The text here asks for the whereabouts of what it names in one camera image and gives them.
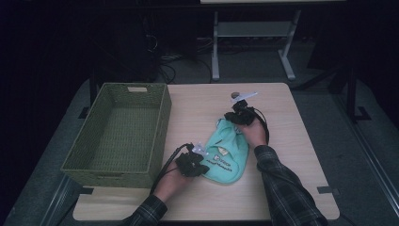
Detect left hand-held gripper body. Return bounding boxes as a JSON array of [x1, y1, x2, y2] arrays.
[[174, 142, 209, 177]]

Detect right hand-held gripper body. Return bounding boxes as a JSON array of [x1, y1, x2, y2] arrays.
[[230, 91, 262, 127]]

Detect mint green garment striped lining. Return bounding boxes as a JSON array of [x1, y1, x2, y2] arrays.
[[200, 117, 250, 185]]

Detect green woven basket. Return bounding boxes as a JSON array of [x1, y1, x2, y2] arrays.
[[60, 82, 173, 189]]

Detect person's right hand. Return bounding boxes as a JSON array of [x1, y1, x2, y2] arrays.
[[239, 117, 268, 149]]

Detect person's left hand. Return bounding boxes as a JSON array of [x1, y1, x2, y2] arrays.
[[152, 169, 193, 203]]

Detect black metal stand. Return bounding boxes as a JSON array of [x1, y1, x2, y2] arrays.
[[343, 60, 373, 124]]

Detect grey tape strip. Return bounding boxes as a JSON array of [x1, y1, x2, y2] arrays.
[[316, 186, 341, 196]]

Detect left hand-held gripper black cable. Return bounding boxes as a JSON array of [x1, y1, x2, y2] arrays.
[[149, 142, 193, 196]]

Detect hand-held gripper black cable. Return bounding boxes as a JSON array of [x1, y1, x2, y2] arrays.
[[247, 106, 271, 146], [149, 142, 193, 196]]

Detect right hand-held gripper black cable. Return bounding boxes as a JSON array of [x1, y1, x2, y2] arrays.
[[247, 106, 271, 146]]

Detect white metal table frame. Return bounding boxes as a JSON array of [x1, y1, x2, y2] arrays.
[[211, 8, 303, 83]]

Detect bundle of floor cables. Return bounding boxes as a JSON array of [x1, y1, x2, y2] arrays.
[[142, 32, 215, 85]]

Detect aluminium floor rail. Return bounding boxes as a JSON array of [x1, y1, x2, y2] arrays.
[[332, 92, 399, 218], [39, 174, 83, 226]]

